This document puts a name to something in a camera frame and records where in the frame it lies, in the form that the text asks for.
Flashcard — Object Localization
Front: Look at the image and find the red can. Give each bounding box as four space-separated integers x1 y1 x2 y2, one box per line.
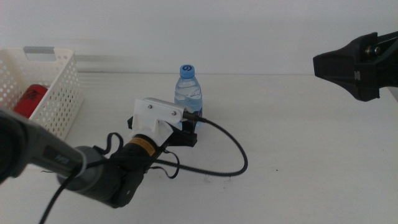
12 83 49 119

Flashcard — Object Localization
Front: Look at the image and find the thin black wire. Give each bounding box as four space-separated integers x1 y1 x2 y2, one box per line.
93 132 180 179

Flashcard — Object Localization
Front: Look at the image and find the clear water bottle blue cap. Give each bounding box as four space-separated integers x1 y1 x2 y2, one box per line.
174 64 203 130

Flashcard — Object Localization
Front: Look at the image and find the white perforated plastic basket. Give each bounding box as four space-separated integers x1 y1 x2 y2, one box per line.
0 47 84 141

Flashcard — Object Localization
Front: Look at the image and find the thick black braided cable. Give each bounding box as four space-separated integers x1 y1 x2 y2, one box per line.
39 111 249 224

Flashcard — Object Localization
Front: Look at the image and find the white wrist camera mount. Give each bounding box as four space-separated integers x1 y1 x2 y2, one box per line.
129 97 186 146

